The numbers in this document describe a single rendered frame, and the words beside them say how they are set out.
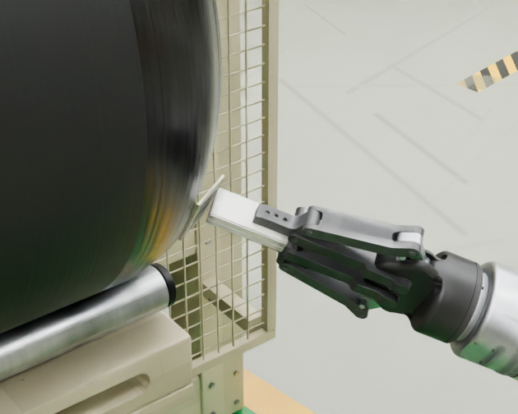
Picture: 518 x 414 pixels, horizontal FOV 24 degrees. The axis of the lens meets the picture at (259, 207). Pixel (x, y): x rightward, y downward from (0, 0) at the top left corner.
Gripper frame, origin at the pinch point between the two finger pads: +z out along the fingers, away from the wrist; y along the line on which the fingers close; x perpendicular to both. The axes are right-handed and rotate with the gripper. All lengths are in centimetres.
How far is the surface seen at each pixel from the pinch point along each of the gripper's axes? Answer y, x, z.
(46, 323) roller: 13.9, -8.7, 12.9
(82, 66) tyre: -18.4, -6.4, 16.5
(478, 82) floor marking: 161, 193, -75
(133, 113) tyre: -14.7, -5.7, 12.2
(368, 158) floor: 155, 144, -46
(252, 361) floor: 130, 60, -26
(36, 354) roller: 14.9, -11.4, 12.6
